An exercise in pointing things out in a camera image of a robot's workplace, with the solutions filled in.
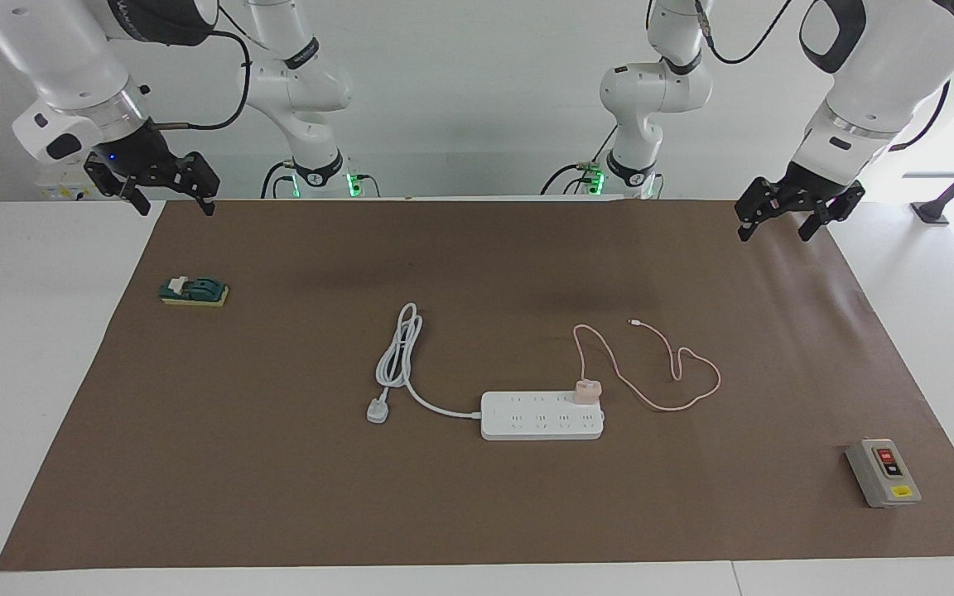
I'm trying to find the pink charging cable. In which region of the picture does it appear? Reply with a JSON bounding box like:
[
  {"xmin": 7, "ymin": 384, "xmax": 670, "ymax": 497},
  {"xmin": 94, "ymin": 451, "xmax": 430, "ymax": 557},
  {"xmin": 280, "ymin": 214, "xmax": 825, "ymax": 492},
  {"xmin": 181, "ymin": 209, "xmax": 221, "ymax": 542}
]
[{"xmin": 572, "ymin": 319, "xmax": 722, "ymax": 412}]

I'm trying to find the green knife switch yellow base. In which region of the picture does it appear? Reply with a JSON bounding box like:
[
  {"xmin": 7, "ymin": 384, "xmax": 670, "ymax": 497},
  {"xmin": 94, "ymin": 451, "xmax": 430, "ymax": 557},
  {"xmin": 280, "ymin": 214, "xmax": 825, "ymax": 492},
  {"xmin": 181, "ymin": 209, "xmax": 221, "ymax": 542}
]
[{"xmin": 159, "ymin": 276, "xmax": 230, "ymax": 308}]

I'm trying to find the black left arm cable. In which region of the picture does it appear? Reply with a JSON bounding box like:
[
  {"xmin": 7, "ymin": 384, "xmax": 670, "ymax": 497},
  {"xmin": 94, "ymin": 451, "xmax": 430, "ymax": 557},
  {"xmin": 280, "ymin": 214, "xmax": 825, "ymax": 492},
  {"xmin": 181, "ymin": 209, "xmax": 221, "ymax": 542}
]
[{"xmin": 696, "ymin": 0, "xmax": 952, "ymax": 152}]

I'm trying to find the black base cable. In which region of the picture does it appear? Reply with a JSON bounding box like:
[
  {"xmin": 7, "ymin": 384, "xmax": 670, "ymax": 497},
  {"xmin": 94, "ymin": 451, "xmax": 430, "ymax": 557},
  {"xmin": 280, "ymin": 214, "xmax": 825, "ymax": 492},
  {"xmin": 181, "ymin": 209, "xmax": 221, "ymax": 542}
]
[
  {"xmin": 260, "ymin": 161, "xmax": 296, "ymax": 199},
  {"xmin": 539, "ymin": 161, "xmax": 602, "ymax": 197}
]

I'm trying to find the white wall outlet box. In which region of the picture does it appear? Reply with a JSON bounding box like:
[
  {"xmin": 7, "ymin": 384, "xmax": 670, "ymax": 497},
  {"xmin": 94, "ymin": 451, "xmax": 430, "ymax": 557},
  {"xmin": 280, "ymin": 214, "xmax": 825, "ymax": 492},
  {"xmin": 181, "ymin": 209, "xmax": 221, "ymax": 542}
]
[{"xmin": 34, "ymin": 161, "xmax": 101, "ymax": 201}]

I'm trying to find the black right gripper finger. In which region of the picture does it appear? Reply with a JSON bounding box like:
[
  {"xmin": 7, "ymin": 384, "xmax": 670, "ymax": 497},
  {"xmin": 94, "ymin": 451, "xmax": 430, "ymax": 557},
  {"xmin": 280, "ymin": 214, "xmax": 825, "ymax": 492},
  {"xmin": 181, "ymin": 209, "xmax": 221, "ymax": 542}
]
[
  {"xmin": 118, "ymin": 180, "xmax": 152, "ymax": 218},
  {"xmin": 179, "ymin": 151, "xmax": 221, "ymax": 218}
]

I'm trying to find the white power cord with plug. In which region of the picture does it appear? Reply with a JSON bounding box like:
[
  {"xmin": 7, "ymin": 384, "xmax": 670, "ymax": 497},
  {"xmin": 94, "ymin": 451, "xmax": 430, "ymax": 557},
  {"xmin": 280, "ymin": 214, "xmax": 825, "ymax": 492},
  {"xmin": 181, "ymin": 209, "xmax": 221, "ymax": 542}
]
[{"xmin": 365, "ymin": 304, "xmax": 484, "ymax": 425}]

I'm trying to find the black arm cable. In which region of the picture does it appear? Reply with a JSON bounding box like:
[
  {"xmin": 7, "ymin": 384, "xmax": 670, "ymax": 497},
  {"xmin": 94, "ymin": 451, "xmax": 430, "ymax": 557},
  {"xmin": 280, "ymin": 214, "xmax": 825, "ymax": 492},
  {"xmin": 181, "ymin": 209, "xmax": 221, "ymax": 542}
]
[
  {"xmin": 150, "ymin": 29, "xmax": 253, "ymax": 132},
  {"xmin": 696, "ymin": 0, "xmax": 952, "ymax": 152}
]

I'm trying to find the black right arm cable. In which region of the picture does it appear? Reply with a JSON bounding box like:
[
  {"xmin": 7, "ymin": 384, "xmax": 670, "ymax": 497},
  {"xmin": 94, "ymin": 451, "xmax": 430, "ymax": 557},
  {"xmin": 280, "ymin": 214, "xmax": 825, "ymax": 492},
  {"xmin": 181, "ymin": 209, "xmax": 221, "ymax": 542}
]
[{"xmin": 150, "ymin": 29, "xmax": 253, "ymax": 132}]

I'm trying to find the brown paper mat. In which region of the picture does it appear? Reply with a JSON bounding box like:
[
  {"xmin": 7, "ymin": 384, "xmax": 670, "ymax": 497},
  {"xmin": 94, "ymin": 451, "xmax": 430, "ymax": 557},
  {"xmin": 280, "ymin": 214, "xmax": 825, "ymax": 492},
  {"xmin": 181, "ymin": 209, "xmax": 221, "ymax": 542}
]
[{"xmin": 0, "ymin": 197, "xmax": 954, "ymax": 572}]

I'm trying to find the white power strip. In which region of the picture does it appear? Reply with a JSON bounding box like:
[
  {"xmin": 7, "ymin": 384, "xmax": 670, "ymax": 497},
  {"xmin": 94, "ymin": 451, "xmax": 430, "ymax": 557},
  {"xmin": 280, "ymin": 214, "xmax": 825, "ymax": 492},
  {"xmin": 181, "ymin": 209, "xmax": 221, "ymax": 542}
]
[{"xmin": 479, "ymin": 391, "xmax": 605, "ymax": 441}]

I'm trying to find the grey on-off switch box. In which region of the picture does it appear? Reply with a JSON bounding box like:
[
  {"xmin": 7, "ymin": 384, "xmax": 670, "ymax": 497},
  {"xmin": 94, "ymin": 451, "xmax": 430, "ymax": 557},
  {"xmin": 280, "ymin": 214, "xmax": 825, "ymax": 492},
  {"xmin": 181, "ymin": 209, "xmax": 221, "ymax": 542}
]
[{"xmin": 846, "ymin": 438, "xmax": 923, "ymax": 508}]

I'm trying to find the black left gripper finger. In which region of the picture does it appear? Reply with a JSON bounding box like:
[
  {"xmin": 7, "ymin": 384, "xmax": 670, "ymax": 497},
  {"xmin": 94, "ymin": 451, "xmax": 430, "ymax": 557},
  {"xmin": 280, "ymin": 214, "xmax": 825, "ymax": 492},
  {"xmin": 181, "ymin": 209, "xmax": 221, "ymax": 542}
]
[
  {"xmin": 800, "ymin": 186, "xmax": 865, "ymax": 243},
  {"xmin": 734, "ymin": 178, "xmax": 780, "ymax": 243}
]

